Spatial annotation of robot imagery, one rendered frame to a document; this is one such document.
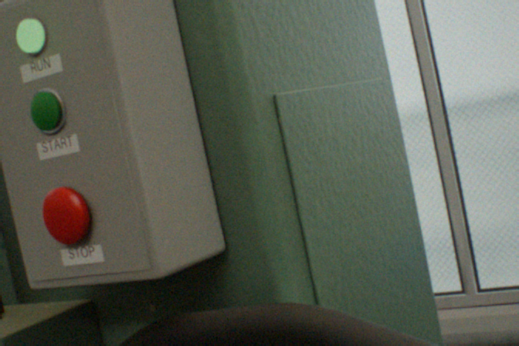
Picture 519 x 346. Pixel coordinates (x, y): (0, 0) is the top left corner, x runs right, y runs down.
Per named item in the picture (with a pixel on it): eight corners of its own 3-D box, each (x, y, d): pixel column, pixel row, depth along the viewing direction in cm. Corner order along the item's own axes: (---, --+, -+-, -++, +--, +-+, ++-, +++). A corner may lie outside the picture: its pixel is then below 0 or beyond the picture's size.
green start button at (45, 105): (39, 137, 43) (29, 93, 42) (70, 129, 41) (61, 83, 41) (30, 138, 42) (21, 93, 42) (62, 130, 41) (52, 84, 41)
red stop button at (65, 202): (59, 244, 43) (46, 189, 43) (99, 239, 41) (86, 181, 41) (45, 249, 42) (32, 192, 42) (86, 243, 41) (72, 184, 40)
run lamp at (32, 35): (25, 59, 42) (17, 22, 42) (51, 49, 41) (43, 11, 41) (16, 59, 42) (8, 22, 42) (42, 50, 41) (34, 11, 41)
